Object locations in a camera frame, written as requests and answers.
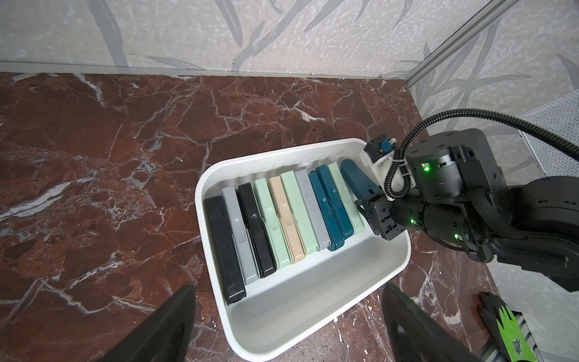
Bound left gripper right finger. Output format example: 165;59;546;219
381;284;478;362

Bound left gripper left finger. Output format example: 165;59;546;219
100;284;196;361

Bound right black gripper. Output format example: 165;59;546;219
355;128;507;262

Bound dark teal pliers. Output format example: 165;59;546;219
339;158;381;200
315;165;354;239

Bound grey black pliers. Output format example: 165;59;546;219
222;186;259;285

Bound white rectangular storage tray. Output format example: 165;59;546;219
195;138;412;361

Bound mint green pliers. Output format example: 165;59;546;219
253;178;291;270

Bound pale green pliers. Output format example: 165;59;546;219
280;170;318;255

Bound beige pliers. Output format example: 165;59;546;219
268;176;305;264

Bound light green pliers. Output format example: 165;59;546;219
328;162;364;235

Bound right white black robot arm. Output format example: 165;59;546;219
340;128;578;292

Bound green white work glove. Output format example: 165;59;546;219
477;292;538;361

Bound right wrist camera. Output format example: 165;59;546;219
359;133;415;195

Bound white wire mesh basket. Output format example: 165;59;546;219
515;87;579;177

